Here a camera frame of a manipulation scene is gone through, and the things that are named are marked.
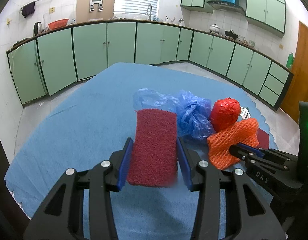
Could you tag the red plastic basin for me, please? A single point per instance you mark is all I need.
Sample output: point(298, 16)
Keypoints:
point(58, 24)

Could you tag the dark red scouring pad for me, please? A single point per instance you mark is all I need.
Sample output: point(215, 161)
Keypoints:
point(263, 139)
point(154, 156)

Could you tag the dark hanging towel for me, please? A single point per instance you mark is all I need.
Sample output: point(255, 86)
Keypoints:
point(28, 9)

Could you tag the red plastic bag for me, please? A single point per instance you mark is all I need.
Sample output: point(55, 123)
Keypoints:
point(224, 113)

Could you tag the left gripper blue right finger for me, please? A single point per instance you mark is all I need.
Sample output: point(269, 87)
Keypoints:
point(184, 164)

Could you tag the green upper kitchen cabinets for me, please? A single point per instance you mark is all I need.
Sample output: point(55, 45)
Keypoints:
point(243, 2)

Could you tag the green kitchen cabinets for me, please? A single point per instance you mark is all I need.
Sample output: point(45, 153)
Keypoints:
point(243, 2)
point(46, 63)

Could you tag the steel electric kettle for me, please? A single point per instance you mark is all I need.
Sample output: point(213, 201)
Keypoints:
point(38, 28)

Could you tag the black range hood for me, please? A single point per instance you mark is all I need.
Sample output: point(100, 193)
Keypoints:
point(227, 6)

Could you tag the white cooking pot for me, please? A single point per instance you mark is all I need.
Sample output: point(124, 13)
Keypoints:
point(214, 28)

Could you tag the cardboard water purifier box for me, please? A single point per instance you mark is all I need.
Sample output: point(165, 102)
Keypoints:
point(94, 10)

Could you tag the blue plastic bag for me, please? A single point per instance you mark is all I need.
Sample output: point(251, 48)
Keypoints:
point(193, 112)

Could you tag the green thermos bottle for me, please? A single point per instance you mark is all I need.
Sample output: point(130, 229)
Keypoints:
point(290, 60)

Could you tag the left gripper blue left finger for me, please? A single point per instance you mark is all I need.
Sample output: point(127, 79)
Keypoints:
point(124, 163)

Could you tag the brown wooden door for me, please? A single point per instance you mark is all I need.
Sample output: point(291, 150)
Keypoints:
point(298, 89)

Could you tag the green lower kitchen cabinets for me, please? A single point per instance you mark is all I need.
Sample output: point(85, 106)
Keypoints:
point(46, 63)

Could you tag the black wok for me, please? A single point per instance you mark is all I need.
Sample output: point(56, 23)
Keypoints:
point(231, 35)

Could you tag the green white milk carton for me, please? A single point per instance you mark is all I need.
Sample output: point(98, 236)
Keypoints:
point(245, 113)

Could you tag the chrome kitchen faucet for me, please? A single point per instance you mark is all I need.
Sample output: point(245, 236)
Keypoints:
point(149, 12)

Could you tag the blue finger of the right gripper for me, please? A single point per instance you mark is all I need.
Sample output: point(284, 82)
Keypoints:
point(250, 147)
point(239, 153)

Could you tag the blue felt table mat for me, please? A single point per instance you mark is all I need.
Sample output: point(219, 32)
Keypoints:
point(94, 121)

